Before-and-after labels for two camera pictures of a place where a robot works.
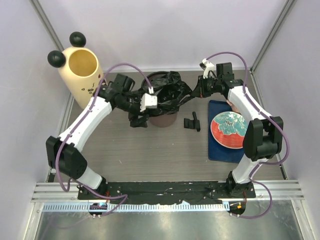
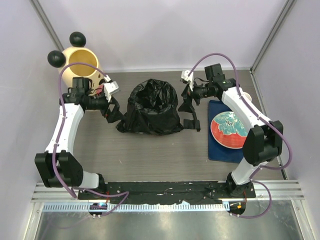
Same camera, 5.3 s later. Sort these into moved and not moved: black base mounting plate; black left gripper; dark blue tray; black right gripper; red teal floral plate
Moved: black right gripper; black left gripper
Not moved: dark blue tray; red teal floral plate; black base mounting plate
